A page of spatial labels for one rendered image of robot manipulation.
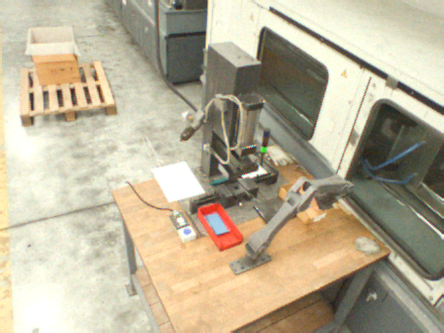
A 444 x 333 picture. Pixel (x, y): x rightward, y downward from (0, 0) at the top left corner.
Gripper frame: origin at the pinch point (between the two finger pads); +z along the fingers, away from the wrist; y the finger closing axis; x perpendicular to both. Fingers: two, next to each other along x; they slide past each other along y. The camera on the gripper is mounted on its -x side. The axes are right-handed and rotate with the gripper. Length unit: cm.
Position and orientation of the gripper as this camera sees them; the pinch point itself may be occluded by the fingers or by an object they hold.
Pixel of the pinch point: (313, 204)
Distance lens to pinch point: 198.1
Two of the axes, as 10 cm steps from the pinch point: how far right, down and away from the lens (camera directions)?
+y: -3.2, -9.2, 2.3
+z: -3.4, 3.4, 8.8
